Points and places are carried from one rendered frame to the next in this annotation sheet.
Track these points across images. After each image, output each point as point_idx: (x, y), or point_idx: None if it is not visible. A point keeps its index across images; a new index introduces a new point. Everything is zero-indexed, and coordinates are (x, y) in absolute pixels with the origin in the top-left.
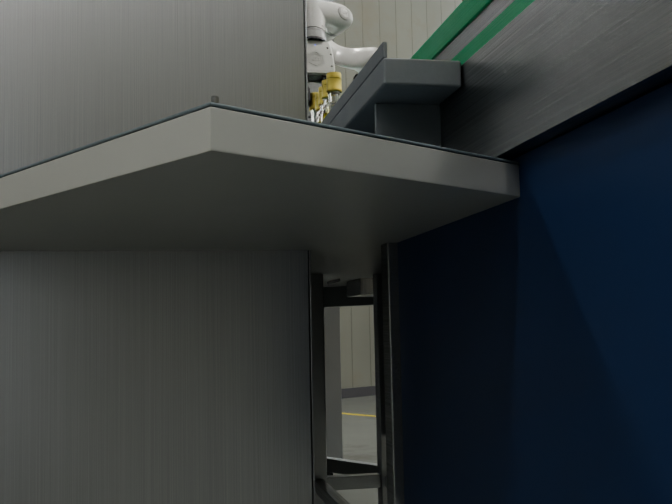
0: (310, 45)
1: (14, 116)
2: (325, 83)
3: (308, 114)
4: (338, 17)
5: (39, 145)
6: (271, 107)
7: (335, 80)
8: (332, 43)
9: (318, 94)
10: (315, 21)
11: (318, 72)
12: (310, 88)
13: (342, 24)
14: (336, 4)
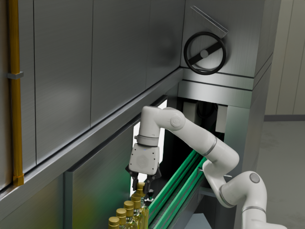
0: (141, 150)
1: None
2: (116, 214)
3: (232, 86)
4: (169, 125)
5: None
6: None
7: (111, 227)
8: None
9: (131, 197)
10: (147, 132)
11: (142, 172)
12: (236, 67)
13: (173, 129)
14: (170, 114)
